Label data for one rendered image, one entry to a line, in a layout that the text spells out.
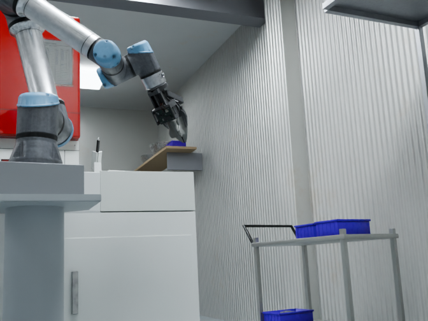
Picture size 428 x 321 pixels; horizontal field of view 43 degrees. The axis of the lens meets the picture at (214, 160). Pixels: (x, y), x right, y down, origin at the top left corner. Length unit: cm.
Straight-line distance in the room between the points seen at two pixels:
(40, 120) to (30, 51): 32
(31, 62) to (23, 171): 45
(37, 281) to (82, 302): 41
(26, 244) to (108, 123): 734
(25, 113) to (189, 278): 83
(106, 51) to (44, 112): 25
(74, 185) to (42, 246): 18
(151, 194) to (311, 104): 283
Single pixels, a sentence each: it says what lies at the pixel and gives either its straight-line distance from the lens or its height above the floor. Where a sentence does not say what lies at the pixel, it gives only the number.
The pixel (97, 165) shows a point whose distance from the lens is 225.
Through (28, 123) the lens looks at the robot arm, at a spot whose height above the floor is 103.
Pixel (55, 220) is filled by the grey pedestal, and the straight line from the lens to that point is 157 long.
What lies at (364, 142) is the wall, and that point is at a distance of 401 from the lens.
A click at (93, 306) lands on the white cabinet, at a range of 193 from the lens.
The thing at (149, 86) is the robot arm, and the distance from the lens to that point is 179.
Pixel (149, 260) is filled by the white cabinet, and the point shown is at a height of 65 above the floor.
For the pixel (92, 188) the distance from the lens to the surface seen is 195.
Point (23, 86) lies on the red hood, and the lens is 262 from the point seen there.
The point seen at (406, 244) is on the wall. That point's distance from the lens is 369.
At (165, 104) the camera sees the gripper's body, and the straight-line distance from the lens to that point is 179.
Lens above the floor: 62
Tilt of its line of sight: 11 degrees up
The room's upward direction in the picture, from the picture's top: 3 degrees counter-clockwise
